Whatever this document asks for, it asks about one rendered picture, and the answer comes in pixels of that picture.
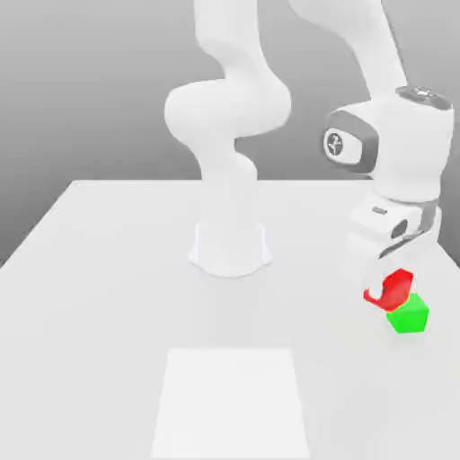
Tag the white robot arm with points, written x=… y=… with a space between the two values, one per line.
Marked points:
x=230 y=107

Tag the small red cube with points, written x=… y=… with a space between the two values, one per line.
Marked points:
x=397 y=287

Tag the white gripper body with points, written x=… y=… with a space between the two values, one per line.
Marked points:
x=399 y=260

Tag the small green cube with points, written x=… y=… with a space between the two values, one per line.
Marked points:
x=409 y=317

